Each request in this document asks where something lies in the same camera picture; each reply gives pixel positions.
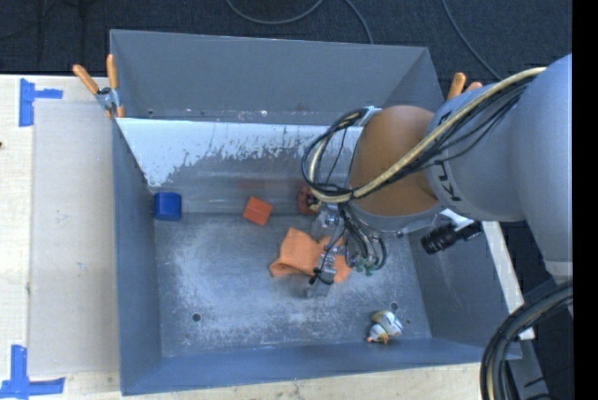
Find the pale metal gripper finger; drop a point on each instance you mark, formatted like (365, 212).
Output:
(328, 275)
(317, 291)

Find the orange-brown round toy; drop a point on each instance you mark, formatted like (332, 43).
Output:
(306, 200)

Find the orange cloth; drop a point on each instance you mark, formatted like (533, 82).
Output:
(294, 253)

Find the orange block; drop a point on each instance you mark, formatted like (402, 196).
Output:
(257, 210)

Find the grey metal bin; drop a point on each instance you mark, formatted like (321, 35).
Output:
(243, 295)

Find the white and orange toy duck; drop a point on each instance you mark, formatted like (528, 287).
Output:
(388, 324)

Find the blue block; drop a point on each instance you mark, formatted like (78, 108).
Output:
(167, 205)

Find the pale flat board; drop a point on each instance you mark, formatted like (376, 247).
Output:
(70, 225)

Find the black cylinder on white bracket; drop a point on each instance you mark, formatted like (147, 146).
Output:
(441, 238)

